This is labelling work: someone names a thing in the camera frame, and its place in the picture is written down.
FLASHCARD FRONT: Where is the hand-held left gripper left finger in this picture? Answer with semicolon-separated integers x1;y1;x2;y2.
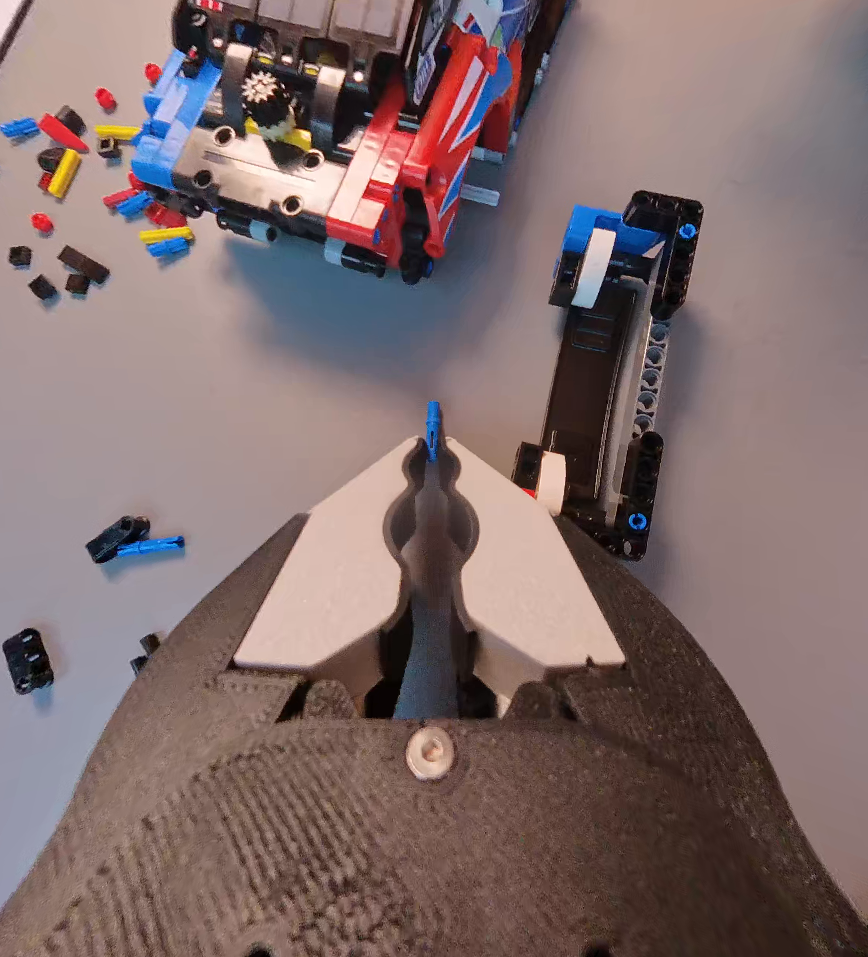
232;436;435;715

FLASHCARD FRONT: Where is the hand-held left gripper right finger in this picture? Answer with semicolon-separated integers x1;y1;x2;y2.
437;436;627;720

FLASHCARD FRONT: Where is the black lego frame sub-assembly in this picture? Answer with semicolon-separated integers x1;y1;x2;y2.
511;190;705;562

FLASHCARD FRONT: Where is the black lego connector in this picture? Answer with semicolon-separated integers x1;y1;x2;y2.
85;515;153;565

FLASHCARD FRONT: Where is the black holed lego piece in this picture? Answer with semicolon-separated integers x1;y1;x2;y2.
1;627;56;696

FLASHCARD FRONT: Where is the red blue lego car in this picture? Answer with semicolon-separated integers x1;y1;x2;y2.
129;0;577;287

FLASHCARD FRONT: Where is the pile of loose lego pieces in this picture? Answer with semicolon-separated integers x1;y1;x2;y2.
0;62;197;302

